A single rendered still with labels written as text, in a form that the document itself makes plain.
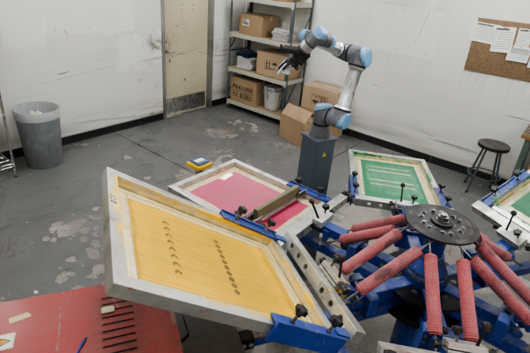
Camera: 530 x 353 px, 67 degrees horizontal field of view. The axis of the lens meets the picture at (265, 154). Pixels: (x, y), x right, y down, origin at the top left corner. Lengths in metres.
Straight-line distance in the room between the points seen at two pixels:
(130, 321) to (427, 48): 4.95
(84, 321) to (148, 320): 0.21
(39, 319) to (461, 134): 5.12
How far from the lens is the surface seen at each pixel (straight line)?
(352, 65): 2.64
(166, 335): 1.47
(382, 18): 5.91
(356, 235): 1.98
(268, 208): 2.21
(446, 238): 1.78
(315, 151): 2.75
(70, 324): 1.56
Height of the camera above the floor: 2.21
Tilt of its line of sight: 25 degrees down
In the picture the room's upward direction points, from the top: 5 degrees clockwise
